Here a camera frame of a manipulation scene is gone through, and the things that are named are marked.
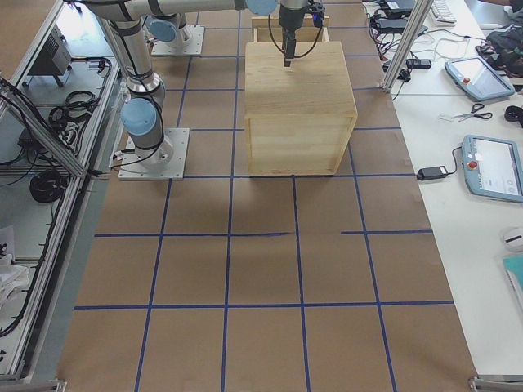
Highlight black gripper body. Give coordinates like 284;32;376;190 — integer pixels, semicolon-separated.
279;0;325;29

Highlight wooden drawer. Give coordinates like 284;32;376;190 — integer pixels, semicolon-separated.
251;15;331;43

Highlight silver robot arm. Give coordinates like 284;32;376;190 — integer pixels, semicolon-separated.
85;0;324;94
144;13;192;47

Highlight wooden drawer cabinet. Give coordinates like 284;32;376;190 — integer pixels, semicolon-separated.
244;41;358;176

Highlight far blue teach pendant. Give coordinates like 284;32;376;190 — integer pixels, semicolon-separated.
445;56;516;102

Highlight blue teach pendant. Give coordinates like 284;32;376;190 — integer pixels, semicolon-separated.
461;135;522;203
445;56;516;102

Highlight black power adapter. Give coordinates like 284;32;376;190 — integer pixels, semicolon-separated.
416;166;449;181

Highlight near blue teach pendant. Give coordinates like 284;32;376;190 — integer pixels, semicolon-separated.
461;135;522;203

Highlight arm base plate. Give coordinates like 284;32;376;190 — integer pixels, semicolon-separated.
118;127;190;180
151;24;205;57

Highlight aluminium frame post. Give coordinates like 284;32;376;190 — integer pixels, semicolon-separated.
382;0;433;92

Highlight black handled scissors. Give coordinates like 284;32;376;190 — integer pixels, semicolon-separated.
454;103;493;122

